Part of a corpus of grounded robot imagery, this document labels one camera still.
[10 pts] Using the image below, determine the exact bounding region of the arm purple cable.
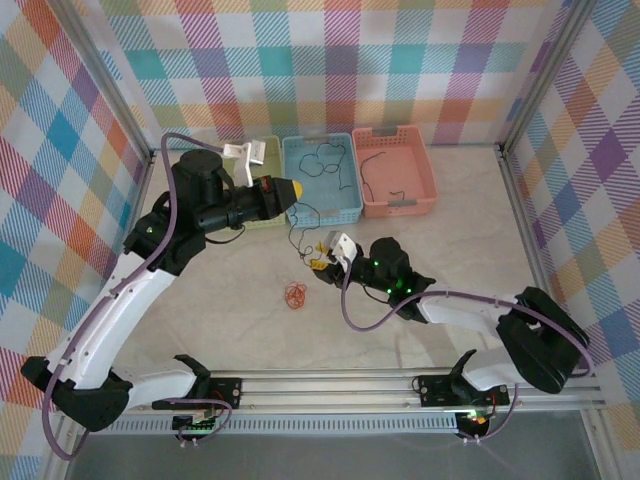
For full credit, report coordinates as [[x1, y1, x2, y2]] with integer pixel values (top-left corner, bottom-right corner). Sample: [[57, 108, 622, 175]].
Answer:
[[42, 132, 234, 461], [340, 267, 594, 446]]

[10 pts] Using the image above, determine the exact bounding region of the pink perforated plastic basket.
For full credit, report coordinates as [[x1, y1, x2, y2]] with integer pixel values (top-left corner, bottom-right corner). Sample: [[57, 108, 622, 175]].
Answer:
[[351, 124, 440, 220]]

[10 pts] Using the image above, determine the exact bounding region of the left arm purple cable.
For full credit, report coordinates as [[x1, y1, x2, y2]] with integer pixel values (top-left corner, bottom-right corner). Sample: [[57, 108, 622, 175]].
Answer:
[[42, 132, 234, 461]]

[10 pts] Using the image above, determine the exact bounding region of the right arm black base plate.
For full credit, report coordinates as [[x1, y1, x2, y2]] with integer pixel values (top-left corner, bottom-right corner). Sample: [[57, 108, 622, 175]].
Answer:
[[417, 373, 511, 407]]

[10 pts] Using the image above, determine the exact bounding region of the aluminium mounting rail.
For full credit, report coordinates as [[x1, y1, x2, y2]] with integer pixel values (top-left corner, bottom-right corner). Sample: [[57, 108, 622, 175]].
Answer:
[[54, 372, 604, 416]]

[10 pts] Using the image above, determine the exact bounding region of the black thin cable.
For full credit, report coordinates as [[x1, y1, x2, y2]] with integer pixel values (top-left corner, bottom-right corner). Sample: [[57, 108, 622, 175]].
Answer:
[[287, 198, 324, 265]]

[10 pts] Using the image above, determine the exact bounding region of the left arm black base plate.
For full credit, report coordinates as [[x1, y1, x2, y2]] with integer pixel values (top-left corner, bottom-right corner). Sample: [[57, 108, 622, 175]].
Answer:
[[151, 377, 244, 412]]

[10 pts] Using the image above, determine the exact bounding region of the green perforated plastic basket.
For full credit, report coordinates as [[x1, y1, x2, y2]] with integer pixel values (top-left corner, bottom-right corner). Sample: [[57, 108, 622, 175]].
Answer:
[[239, 134, 287, 233]]

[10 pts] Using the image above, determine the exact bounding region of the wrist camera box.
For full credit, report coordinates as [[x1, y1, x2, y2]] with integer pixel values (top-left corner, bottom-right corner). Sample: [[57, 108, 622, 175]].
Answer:
[[221, 141, 267, 188], [323, 230, 364, 264]]

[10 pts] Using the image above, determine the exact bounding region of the grey slotted cable duct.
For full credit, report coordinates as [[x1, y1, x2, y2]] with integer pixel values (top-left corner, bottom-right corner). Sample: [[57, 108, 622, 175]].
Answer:
[[79, 417, 461, 434]]

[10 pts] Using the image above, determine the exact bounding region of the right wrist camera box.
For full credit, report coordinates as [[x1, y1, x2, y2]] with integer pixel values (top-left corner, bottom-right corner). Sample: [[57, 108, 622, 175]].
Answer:
[[323, 230, 364, 264]]

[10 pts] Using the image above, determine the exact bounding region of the tangle of coloured cables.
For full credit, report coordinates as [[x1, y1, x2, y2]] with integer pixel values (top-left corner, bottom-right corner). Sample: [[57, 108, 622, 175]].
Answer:
[[298, 140, 351, 194]]

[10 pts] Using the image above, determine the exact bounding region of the blue perforated plastic basket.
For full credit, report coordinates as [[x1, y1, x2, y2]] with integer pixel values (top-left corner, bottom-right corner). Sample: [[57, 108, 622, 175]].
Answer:
[[281, 132, 364, 230]]

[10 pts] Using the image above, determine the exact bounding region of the aluminium side rail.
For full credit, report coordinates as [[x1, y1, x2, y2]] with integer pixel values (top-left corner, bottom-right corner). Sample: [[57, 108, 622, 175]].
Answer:
[[497, 147, 576, 371], [84, 149, 157, 376]]

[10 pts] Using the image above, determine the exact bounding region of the aluminium frame post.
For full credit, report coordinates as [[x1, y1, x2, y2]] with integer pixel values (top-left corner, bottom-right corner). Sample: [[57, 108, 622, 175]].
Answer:
[[62, 0, 156, 161], [497, 0, 599, 159]]

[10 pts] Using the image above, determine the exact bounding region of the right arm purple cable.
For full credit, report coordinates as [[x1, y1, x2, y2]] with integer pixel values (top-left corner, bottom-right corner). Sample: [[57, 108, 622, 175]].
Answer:
[[340, 267, 594, 446]]

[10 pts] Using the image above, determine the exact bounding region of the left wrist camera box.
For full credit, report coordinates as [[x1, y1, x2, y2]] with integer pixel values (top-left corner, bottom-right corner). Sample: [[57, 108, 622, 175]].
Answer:
[[221, 141, 267, 188]]

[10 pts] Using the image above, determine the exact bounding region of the aluminium frame leg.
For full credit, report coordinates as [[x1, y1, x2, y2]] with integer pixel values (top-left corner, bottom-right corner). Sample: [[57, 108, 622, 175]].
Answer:
[[42, 429, 89, 480], [582, 409, 616, 480]]

